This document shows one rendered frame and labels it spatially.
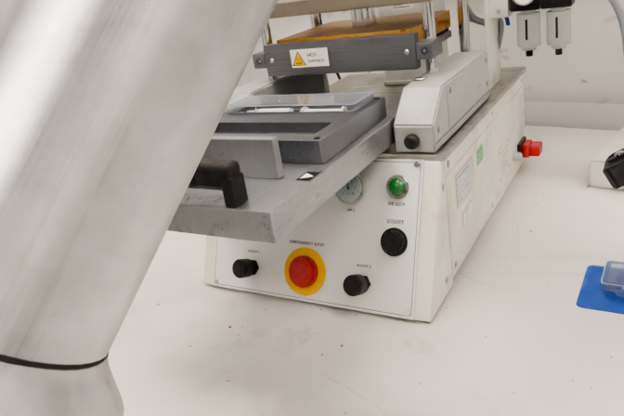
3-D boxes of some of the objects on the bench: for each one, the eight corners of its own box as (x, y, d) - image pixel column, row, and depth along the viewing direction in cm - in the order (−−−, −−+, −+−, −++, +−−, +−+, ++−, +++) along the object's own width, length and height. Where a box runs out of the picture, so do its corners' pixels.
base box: (360, 158, 128) (350, 78, 122) (546, 163, 109) (544, 70, 103) (202, 285, 86) (175, 174, 80) (461, 331, 67) (450, 188, 61)
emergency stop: (292, 284, 79) (295, 253, 79) (319, 288, 76) (321, 257, 77) (286, 285, 77) (288, 254, 77) (313, 290, 75) (315, 257, 75)
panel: (213, 285, 85) (222, 153, 85) (414, 319, 70) (424, 159, 70) (203, 286, 83) (213, 151, 83) (408, 322, 68) (418, 158, 68)
